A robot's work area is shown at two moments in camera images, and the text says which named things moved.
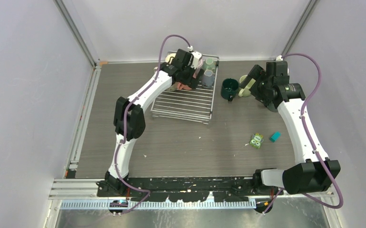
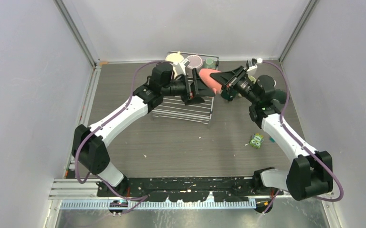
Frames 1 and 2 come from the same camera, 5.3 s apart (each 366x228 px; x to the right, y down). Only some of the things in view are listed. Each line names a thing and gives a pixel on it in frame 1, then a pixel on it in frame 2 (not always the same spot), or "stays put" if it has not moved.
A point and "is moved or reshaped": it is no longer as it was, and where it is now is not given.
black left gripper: [191, 81] → [198, 88]
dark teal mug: [229, 89] stays put
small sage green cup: [209, 64] stays put
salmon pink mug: [180, 86] is moved or reshaped
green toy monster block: [256, 140] stays put
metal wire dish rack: [194, 105] stays put
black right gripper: [259, 97] → [227, 78]
